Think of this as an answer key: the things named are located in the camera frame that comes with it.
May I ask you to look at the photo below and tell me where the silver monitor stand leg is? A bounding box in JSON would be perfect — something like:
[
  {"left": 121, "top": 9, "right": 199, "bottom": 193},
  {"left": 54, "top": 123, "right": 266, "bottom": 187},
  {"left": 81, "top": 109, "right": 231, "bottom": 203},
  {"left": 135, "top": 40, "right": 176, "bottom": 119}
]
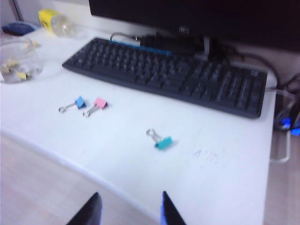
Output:
[{"left": 202, "top": 36, "right": 211, "bottom": 57}]

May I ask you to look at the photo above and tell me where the clear plastic jar with label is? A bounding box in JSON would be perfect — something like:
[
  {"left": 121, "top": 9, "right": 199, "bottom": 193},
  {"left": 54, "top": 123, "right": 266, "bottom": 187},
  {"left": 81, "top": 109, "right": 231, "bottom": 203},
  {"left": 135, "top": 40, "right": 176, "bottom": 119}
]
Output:
[{"left": 0, "top": 38, "right": 44, "bottom": 84}]

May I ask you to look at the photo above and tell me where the teal binder clip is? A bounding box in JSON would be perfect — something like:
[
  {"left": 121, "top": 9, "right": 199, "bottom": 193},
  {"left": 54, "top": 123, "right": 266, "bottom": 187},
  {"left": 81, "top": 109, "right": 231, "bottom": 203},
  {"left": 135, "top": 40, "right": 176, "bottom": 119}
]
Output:
[{"left": 146, "top": 128, "right": 173, "bottom": 150}]

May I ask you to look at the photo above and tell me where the black computer monitor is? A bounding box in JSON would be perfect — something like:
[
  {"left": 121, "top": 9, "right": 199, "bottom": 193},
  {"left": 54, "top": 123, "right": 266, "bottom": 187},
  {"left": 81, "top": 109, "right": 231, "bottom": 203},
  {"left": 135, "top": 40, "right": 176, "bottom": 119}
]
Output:
[{"left": 88, "top": 0, "right": 300, "bottom": 51}]

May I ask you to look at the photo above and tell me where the large yellow binder clip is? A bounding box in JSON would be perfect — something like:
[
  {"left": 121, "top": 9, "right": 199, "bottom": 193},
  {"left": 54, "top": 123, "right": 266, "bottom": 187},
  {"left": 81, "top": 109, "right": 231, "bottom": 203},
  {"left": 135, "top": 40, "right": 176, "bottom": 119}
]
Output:
[
  {"left": 15, "top": 72, "right": 32, "bottom": 82},
  {"left": 1, "top": 60, "right": 19, "bottom": 71}
]

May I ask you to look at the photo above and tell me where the blue binder clip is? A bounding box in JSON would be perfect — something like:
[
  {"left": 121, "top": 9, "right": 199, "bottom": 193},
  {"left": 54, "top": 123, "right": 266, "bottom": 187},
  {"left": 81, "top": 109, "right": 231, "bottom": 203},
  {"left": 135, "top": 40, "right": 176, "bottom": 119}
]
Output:
[{"left": 58, "top": 96, "right": 87, "bottom": 114}]

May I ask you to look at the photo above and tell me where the pink binder clip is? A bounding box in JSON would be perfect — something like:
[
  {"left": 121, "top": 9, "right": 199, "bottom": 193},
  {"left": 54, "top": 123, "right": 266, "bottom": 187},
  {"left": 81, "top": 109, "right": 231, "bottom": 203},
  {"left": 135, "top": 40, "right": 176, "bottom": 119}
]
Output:
[{"left": 82, "top": 97, "right": 110, "bottom": 118}]

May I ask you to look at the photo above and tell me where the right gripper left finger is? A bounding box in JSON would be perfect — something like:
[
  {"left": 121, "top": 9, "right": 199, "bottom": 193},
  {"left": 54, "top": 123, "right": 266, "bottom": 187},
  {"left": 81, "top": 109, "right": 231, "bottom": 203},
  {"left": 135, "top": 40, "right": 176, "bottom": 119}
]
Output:
[{"left": 67, "top": 192, "right": 103, "bottom": 225}]

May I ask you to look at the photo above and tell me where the thick black power cable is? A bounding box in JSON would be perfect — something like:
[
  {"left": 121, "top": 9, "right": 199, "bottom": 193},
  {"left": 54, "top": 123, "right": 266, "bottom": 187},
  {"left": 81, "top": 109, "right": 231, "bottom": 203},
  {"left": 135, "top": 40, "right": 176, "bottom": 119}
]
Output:
[{"left": 225, "top": 51, "right": 300, "bottom": 94}]

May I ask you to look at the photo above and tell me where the clear bottle with yellow label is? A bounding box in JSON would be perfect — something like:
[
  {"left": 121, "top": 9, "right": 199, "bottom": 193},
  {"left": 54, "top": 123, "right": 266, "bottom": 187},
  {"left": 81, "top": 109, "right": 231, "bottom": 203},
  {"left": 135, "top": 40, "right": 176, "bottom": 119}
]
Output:
[{"left": 38, "top": 8, "right": 78, "bottom": 38}]

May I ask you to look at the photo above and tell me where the white cable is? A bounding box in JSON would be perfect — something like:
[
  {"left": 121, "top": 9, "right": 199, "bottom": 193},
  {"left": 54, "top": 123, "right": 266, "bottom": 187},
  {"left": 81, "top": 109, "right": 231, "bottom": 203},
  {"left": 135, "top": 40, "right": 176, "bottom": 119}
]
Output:
[{"left": 269, "top": 89, "right": 293, "bottom": 163}]

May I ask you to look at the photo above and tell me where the black computer keyboard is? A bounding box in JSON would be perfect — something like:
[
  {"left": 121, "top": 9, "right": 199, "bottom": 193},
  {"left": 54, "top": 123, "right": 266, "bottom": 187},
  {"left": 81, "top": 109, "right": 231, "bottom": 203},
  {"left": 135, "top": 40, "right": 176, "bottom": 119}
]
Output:
[{"left": 62, "top": 37, "right": 268, "bottom": 120}]

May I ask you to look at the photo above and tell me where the white desk riser board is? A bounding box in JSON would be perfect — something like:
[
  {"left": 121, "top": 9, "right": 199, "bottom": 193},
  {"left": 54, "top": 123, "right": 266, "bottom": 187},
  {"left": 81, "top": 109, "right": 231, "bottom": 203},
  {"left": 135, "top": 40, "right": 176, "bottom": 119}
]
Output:
[{"left": 0, "top": 25, "right": 276, "bottom": 225}]

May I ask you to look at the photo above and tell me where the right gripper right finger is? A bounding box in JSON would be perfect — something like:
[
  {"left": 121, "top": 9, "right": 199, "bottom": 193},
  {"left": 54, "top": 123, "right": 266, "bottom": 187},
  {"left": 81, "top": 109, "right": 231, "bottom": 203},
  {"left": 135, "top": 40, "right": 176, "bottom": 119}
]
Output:
[{"left": 160, "top": 191, "right": 187, "bottom": 225}]

